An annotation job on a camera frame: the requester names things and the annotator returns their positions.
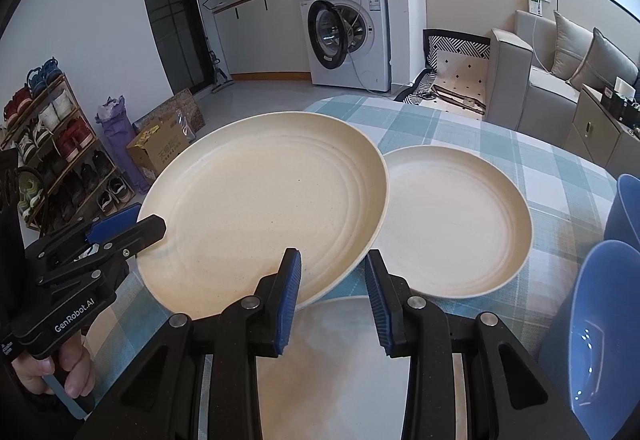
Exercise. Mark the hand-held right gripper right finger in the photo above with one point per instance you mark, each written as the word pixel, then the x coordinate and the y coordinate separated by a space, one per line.
pixel 377 305

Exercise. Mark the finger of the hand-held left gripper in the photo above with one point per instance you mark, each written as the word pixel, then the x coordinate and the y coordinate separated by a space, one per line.
pixel 115 220
pixel 135 232

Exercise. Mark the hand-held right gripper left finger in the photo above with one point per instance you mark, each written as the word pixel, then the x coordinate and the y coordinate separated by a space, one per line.
pixel 290 300

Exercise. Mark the large cream plate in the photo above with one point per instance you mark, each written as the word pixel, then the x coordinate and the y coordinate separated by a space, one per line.
pixel 330 370
pixel 260 210

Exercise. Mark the blue bowl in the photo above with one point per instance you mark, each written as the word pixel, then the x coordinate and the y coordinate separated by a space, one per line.
pixel 600 330
pixel 625 210

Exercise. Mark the person's left hand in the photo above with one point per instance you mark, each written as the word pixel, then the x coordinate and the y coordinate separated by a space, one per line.
pixel 75 365

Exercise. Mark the wooden shoe rack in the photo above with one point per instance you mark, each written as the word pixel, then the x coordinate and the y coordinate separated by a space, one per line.
pixel 60 164

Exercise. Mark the purple fabric bag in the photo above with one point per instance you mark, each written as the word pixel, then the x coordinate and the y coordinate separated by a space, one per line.
pixel 117 139

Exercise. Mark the cardboard box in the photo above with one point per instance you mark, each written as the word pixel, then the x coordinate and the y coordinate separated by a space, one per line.
pixel 160 144

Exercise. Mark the collection of shoes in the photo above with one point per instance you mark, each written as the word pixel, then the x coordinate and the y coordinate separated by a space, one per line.
pixel 75 134

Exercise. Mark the small cream plate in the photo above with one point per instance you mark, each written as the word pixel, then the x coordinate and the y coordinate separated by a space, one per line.
pixel 450 220

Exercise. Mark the brown patterned gift bag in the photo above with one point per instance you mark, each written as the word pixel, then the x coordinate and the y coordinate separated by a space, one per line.
pixel 187 107

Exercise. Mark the white floor mop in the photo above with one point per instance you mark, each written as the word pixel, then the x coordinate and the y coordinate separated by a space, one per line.
pixel 220 79

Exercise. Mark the dark glass door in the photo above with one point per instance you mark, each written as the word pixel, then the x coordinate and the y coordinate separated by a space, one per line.
pixel 165 19

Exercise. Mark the checked teal tablecloth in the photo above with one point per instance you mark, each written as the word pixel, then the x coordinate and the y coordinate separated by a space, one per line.
pixel 550 180

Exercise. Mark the white kitchen counter cabinet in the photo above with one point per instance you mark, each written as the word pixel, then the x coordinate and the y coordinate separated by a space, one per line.
pixel 260 34

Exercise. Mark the white washing machine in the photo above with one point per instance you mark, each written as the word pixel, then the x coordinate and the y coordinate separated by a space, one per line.
pixel 350 64

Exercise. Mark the black white patterned rug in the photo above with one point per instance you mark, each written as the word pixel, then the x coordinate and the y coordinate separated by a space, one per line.
pixel 462 69

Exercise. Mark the beige sofa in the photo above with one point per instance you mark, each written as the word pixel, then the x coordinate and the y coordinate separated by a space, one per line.
pixel 545 99

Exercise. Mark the grey drawer cabinet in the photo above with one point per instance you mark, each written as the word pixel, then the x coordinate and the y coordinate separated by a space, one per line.
pixel 595 129

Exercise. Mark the black storage box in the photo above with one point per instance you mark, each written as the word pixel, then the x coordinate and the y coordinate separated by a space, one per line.
pixel 617 102

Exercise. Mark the grey sofa pillow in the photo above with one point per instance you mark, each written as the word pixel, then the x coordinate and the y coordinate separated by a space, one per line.
pixel 605 62
pixel 572 44

